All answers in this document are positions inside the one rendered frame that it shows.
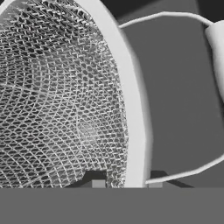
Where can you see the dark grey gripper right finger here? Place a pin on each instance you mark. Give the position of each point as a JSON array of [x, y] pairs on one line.
[[172, 182]]

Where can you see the white-rimmed metal mesh colander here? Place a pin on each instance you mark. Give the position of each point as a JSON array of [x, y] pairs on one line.
[[58, 96]]

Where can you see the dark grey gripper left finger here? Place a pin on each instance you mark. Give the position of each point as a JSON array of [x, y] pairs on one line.
[[94, 176]]

